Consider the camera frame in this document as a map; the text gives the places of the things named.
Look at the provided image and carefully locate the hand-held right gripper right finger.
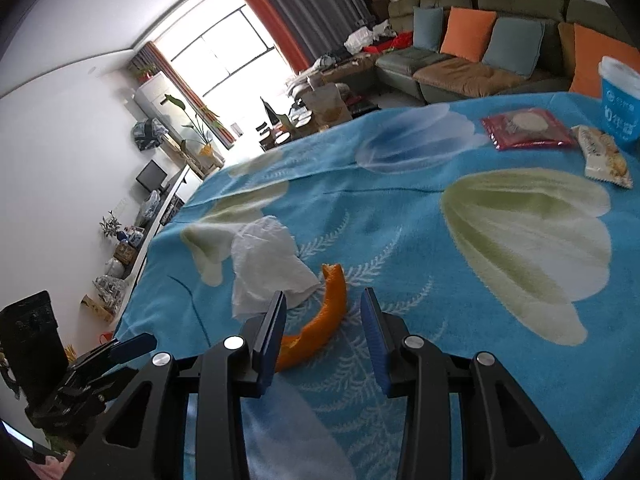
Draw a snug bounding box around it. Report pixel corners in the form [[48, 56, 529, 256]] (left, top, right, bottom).
[[360, 287, 584, 480]]

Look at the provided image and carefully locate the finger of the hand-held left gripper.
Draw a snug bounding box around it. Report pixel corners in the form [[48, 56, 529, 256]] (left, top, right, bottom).
[[107, 332, 159, 366]]

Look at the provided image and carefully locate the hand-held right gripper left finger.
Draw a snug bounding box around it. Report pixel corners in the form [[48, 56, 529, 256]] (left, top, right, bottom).
[[75, 290, 289, 480]]

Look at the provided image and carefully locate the orange peel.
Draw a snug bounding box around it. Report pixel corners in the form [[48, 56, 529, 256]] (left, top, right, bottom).
[[272, 262, 348, 374]]

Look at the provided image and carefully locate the white tissue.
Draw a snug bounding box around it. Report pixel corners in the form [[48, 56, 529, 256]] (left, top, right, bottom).
[[231, 216, 320, 320]]

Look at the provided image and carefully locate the blue floral blanket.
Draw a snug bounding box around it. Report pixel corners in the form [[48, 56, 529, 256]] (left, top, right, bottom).
[[115, 91, 640, 480]]

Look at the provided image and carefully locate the flower vase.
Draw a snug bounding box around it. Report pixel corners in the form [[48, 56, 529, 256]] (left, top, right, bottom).
[[100, 214, 124, 242]]

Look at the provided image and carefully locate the white television cabinet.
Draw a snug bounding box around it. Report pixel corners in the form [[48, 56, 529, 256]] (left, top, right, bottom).
[[114, 165, 194, 312]]

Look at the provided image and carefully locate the black television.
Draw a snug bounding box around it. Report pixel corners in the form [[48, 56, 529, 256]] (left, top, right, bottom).
[[136, 160, 169, 192]]

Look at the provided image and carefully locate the fan under black cover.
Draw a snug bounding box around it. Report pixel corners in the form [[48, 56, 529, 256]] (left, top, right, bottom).
[[131, 117, 169, 151]]

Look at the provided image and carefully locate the green potted plant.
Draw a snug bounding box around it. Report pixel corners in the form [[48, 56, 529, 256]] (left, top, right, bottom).
[[164, 92, 222, 157]]

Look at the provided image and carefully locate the cluttered coffee table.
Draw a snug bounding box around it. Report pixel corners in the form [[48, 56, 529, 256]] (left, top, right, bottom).
[[259, 84, 382, 147]]

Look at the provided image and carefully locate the white standing air conditioner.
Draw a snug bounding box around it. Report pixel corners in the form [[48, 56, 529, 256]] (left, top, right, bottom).
[[135, 72, 226, 172]]

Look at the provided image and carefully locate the red snack packet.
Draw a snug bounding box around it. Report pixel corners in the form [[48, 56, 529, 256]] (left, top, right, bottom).
[[481, 107, 579, 152]]

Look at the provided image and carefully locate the olive green sofa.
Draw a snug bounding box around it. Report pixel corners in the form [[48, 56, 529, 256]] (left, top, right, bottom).
[[290, 0, 640, 107]]

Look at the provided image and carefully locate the brown seat mat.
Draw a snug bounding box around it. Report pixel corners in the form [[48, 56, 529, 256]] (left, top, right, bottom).
[[412, 56, 544, 99]]

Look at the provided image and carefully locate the beige snack packet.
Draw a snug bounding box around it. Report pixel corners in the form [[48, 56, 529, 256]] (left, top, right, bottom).
[[571, 125, 634, 189]]

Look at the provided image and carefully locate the red cloth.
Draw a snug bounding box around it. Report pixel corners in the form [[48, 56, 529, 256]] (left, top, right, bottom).
[[362, 32, 414, 54]]

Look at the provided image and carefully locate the pile of clothes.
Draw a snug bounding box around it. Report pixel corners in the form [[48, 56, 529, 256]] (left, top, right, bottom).
[[287, 19, 401, 92]]

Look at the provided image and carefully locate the small blue cushion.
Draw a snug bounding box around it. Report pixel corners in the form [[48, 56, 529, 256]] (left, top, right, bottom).
[[412, 6, 445, 54]]

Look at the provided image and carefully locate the orange cushion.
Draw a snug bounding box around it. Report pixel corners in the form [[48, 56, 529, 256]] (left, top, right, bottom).
[[568, 23, 640, 99], [440, 6, 499, 64]]

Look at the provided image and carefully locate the large blue cushion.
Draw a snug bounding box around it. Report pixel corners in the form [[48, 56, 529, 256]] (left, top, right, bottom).
[[482, 16, 546, 79]]

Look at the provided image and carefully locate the blue and white cup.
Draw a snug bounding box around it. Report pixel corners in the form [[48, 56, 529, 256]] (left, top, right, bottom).
[[598, 55, 640, 154]]

